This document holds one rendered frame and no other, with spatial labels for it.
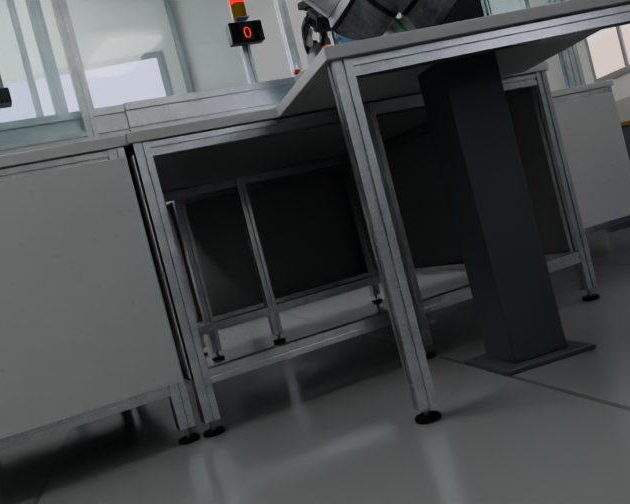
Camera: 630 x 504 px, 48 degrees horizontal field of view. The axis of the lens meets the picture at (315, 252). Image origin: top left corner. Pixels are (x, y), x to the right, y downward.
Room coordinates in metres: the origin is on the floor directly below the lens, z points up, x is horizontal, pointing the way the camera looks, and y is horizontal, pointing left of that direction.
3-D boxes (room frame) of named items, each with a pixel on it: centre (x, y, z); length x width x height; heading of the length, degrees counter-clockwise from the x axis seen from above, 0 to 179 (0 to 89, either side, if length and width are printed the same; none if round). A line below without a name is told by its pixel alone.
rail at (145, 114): (2.22, 0.02, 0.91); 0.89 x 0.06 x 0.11; 114
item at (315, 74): (2.00, -0.48, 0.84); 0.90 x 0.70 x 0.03; 103
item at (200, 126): (2.87, 0.01, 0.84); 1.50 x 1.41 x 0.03; 114
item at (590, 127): (3.73, -1.04, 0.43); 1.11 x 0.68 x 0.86; 114
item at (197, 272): (3.98, -0.34, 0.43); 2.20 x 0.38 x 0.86; 114
